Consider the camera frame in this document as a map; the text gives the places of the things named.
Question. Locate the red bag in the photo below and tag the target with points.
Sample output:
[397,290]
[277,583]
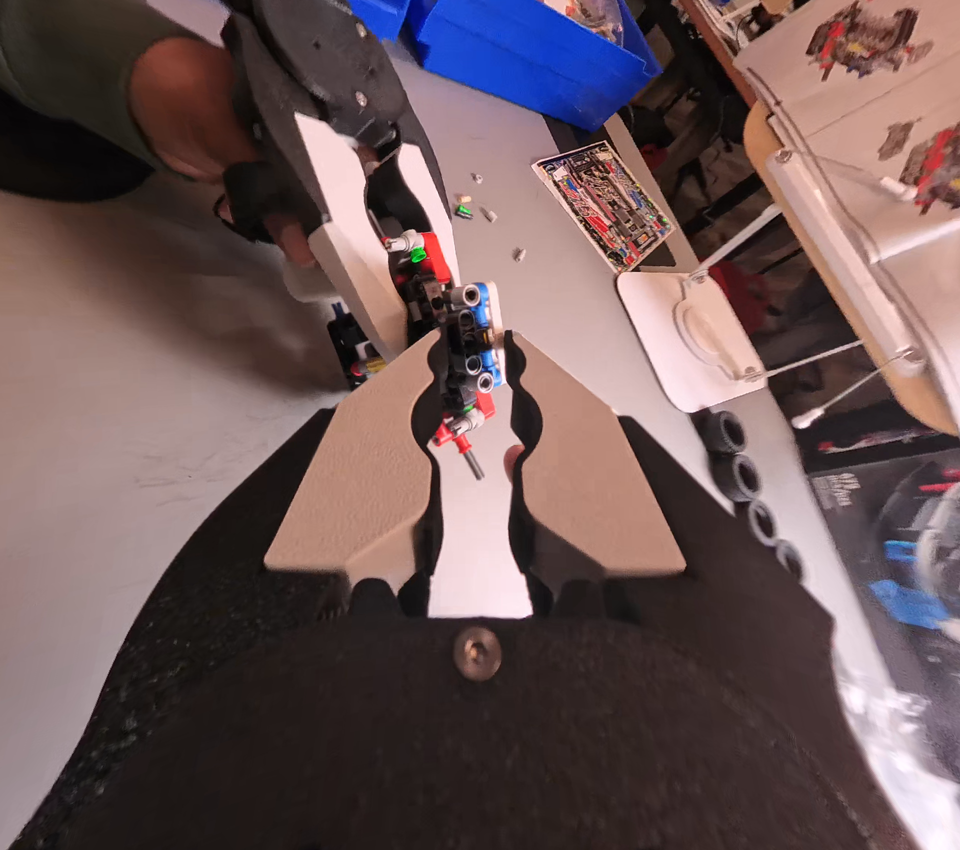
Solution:
[739,295]

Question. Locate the person's left forearm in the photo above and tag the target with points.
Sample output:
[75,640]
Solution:
[60,2]

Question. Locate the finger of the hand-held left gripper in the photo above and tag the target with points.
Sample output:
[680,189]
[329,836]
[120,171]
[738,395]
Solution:
[345,227]
[433,205]

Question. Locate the person's right hand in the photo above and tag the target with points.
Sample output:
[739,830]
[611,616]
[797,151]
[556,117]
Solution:
[514,464]

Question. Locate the black red lego assembly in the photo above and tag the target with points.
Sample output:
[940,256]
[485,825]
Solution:
[465,355]

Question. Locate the lego set box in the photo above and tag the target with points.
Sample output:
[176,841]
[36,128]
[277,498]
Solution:
[885,565]

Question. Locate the white book stand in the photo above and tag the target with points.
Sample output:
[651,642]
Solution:
[675,340]

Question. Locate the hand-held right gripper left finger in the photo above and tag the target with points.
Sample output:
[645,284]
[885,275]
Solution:
[352,490]

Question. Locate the black lego tyre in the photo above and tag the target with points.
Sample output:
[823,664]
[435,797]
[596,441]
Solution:
[705,426]
[754,524]
[724,482]
[784,561]

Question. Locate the red fabric item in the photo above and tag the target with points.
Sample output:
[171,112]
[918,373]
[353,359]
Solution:
[654,154]

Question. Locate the person's left hand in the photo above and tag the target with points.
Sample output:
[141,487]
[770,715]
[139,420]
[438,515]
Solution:
[187,107]

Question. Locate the clear plastic bag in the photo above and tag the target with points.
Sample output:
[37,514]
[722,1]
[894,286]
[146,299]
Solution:
[900,722]

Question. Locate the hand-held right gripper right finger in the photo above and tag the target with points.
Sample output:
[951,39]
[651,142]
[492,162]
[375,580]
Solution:
[592,490]

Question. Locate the colourful sticker sheet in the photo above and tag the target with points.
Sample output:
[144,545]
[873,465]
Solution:
[600,205]

